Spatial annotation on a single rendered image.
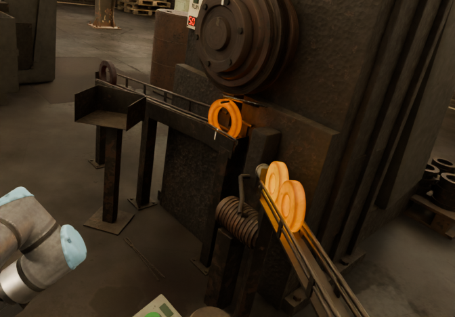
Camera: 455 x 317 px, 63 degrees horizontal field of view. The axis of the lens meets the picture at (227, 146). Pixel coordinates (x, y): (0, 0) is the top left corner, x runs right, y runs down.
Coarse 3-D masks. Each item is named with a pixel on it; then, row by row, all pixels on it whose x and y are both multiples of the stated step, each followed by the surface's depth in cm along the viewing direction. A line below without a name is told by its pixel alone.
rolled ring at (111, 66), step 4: (104, 60) 230; (108, 60) 231; (100, 64) 235; (104, 64) 231; (108, 64) 227; (112, 64) 228; (100, 68) 236; (104, 68) 237; (108, 68) 228; (112, 68) 227; (100, 72) 237; (104, 72) 238; (112, 72) 227; (100, 76) 238; (104, 76) 239; (112, 76) 227; (116, 76) 229; (104, 80) 238; (112, 80) 228; (112, 84) 230
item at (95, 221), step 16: (80, 96) 173; (96, 96) 187; (112, 96) 187; (128, 96) 185; (144, 96) 183; (80, 112) 176; (96, 112) 187; (112, 112) 189; (128, 112) 166; (144, 112) 186; (112, 128) 179; (128, 128) 171; (112, 144) 182; (112, 160) 185; (112, 176) 189; (112, 192) 193; (112, 208) 197; (96, 224) 198; (112, 224) 200
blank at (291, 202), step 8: (288, 184) 110; (296, 184) 108; (280, 192) 116; (288, 192) 110; (296, 192) 105; (304, 192) 106; (280, 200) 116; (288, 200) 114; (296, 200) 104; (304, 200) 105; (280, 208) 115; (288, 208) 114; (296, 208) 104; (304, 208) 104; (288, 216) 108; (296, 216) 104; (304, 216) 104; (288, 224) 107; (296, 224) 105
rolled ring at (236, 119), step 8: (216, 104) 161; (224, 104) 158; (232, 104) 156; (216, 112) 165; (232, 112) 155; (208, 120) 167; (216, 120) 166; (232, 120) 156; (240, 120) 156; (232, 128) 156; (240, 128) 157
